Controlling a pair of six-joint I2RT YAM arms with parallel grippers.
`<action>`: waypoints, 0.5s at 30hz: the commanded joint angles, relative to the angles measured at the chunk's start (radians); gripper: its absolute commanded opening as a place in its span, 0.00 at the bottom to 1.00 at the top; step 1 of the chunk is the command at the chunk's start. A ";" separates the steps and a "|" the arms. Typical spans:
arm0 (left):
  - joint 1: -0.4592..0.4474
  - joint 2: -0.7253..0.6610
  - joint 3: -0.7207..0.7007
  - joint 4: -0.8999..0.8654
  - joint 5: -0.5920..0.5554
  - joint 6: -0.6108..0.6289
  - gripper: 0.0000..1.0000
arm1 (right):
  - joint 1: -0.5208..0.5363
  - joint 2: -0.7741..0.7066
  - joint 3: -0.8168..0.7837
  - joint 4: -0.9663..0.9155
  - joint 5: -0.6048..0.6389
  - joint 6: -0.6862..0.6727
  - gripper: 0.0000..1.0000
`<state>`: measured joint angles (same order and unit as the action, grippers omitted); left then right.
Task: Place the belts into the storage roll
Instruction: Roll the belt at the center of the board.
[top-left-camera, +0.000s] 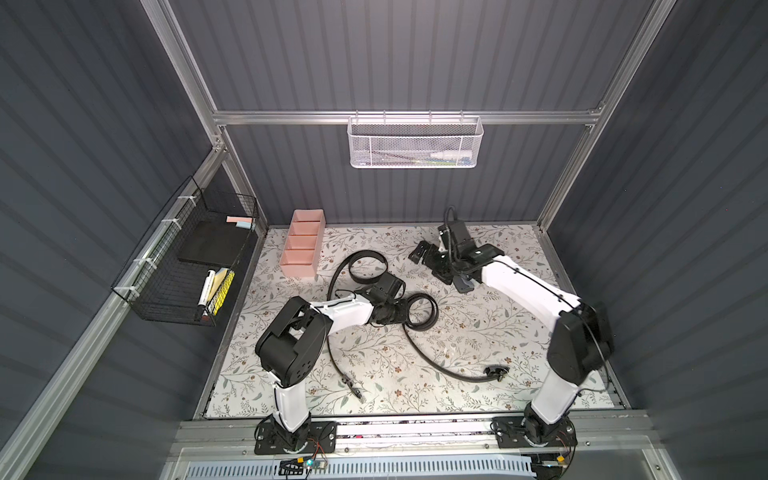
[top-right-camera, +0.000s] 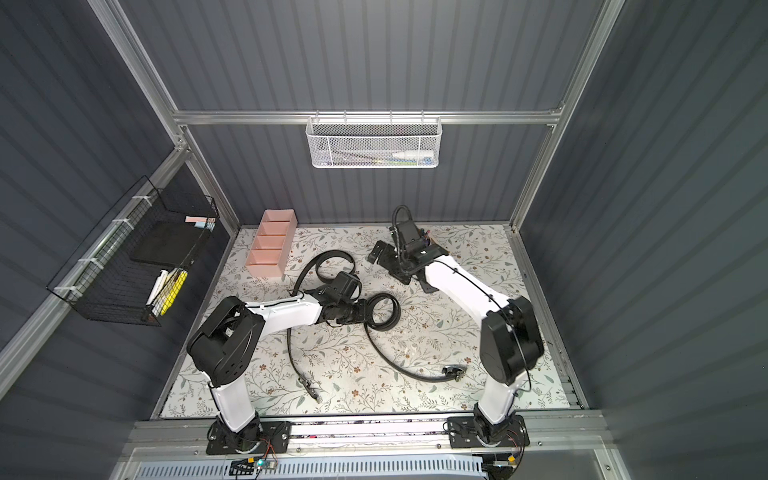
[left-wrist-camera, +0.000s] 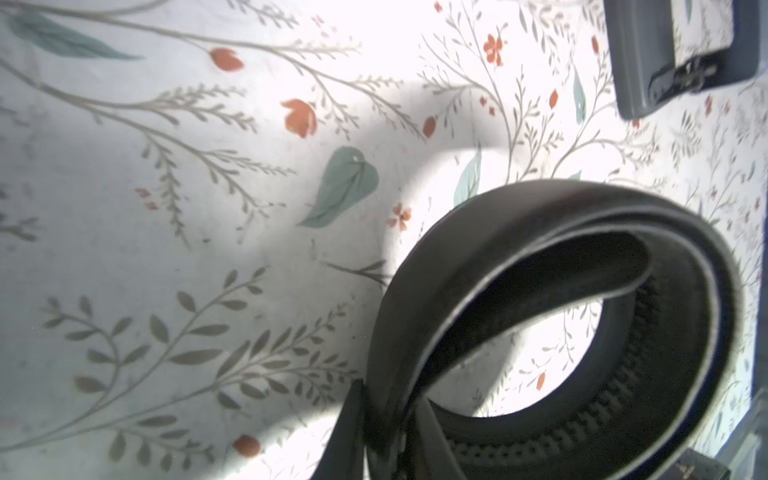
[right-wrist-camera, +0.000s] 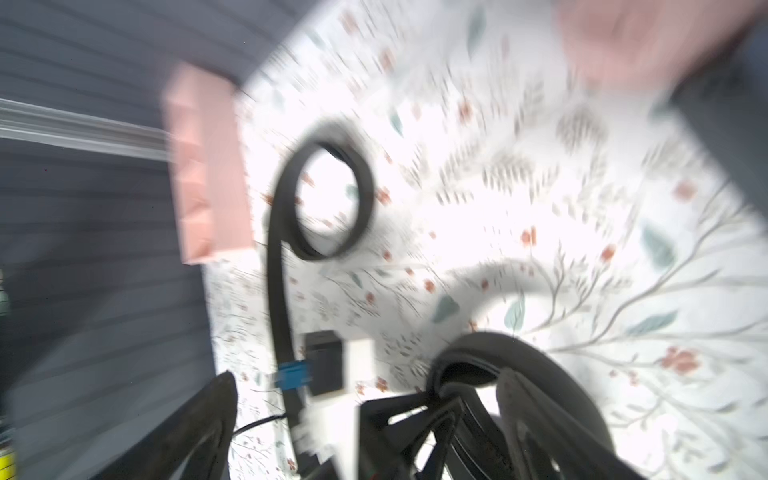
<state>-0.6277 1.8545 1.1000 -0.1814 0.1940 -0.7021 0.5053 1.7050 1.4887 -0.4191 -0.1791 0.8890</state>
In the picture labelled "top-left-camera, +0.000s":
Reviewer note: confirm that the black wire wall basket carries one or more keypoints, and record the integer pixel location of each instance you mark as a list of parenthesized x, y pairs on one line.
[(204, 230)]

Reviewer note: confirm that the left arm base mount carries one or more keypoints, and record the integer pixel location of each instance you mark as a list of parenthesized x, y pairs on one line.
[(271, 438)]

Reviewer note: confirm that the white perforated front panel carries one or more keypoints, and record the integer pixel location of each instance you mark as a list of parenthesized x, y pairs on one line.
[(491, 466)]

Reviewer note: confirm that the white wire mesh basket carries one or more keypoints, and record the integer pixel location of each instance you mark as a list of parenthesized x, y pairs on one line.
[(414, 141)]

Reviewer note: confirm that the aluminium front rail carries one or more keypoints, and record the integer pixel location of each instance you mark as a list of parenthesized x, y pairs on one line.
[(612, 429)]

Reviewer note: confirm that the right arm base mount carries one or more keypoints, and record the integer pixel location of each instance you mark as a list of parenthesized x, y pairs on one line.
[(530, 431)]

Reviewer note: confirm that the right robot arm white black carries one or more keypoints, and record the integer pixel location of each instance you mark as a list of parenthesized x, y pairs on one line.
[(581, 339)]

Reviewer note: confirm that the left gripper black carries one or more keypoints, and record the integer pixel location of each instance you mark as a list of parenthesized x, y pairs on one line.
[(395, 306)]

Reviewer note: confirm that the yellow marker in basket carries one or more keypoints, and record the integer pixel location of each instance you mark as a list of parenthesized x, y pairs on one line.
[(221, 284)]

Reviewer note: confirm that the pink compartment storage box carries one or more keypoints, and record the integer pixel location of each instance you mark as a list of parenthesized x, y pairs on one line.
[(303, 246)]

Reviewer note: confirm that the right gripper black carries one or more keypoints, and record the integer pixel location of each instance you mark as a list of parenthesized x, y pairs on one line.
[(437, 260)]

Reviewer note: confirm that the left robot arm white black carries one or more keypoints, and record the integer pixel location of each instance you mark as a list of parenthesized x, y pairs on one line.
[(291, 345)]

